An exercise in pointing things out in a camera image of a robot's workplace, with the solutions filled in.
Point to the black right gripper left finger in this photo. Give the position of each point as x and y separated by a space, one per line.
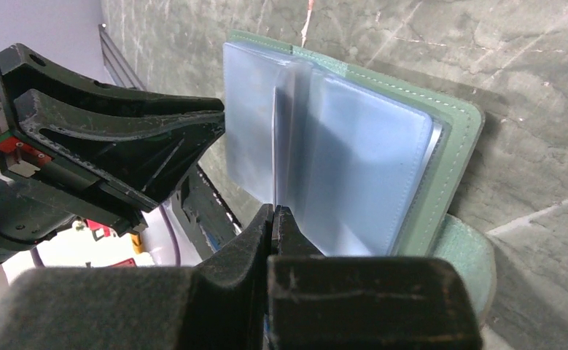
217 304

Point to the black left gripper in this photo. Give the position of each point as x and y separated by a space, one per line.
139 144

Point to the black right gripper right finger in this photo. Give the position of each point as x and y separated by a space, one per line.
319 302

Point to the green leather card holder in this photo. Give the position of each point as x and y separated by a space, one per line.
369 163

